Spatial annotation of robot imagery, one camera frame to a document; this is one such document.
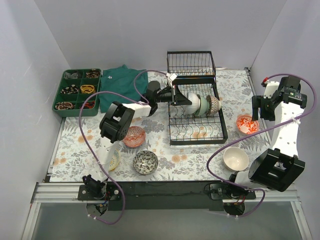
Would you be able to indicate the white bowl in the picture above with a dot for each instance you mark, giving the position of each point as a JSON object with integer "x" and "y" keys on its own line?
{"x": 195, "y": 103}

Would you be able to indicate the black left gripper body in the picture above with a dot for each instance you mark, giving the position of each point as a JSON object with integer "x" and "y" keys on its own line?
{"x": 173, "y": 94}

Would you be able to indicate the orange floral patterned bowl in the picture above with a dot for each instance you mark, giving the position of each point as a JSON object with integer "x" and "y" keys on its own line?
{"x": 246, "y": 125}

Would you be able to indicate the pale green ceramic bowl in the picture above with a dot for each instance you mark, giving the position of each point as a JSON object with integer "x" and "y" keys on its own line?
{"x": 204, "y": 107}

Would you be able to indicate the green compartment organizer tray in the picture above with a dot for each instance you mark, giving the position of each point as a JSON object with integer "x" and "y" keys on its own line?
{"x": 75, "y": 92}

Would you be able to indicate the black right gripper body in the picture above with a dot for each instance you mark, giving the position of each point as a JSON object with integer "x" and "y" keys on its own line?
{"x": 256, "y": 105}

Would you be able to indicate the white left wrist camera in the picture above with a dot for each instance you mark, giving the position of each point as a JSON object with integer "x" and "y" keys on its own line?
{"x": 170, "y": 78}

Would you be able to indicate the yellow sun patterned bowl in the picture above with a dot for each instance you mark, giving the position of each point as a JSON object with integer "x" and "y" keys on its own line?
{"x": 115, "y": 160}

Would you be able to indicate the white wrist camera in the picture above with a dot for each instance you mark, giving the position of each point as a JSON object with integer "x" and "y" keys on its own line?
{"x": 270, "y": 87}
{"x": 170, "y": 78}

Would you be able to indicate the cream bowl right side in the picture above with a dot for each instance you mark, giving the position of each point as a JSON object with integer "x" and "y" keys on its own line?
{"x": 235, "y": 159}

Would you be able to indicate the black leaf patterned bowl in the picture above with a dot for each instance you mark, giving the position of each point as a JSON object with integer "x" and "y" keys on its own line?
{"x": 145, "y": 162}

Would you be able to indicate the orange geometric patterned bowl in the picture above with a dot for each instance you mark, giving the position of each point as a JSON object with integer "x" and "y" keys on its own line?
{"x": 135, "y": 137}

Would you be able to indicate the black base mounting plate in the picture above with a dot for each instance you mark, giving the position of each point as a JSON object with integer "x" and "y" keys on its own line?
{"x": 165, "y": 195}

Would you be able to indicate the black wire dish rack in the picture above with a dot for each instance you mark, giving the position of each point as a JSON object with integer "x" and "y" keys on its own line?
{"x": 189, "y": 129}

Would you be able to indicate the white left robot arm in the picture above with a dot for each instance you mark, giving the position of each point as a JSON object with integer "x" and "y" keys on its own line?
{"x": 115, "y": 125}

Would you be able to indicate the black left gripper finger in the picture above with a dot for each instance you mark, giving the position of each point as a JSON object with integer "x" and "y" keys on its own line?
{"x": 183, "y": 102}
{"x": 183, "y": 93}

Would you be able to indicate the brown diamond patterned bowl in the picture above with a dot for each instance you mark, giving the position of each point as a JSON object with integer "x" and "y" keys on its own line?
{"x": 214, "y": 105}

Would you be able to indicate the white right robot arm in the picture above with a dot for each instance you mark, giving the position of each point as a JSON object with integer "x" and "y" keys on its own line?
{"x": 279, "y": 166}

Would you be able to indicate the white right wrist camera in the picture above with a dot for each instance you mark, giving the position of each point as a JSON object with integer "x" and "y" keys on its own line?
{"x": 270, "y": 87}

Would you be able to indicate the floral patterned table mat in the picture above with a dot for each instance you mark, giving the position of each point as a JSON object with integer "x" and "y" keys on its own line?
{"x": 80, "y": 137}

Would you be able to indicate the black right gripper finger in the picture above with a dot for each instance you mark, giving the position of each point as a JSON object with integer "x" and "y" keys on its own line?
{"x": 263, "y": 113}
{"x": 255, "y": 113}

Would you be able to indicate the dark green folded cloth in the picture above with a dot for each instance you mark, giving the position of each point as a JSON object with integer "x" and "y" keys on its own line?
{"x": 125, "y": 81}

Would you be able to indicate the black upright wire basket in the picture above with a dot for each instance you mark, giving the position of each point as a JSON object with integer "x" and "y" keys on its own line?
{"x": 191, "y": 64}

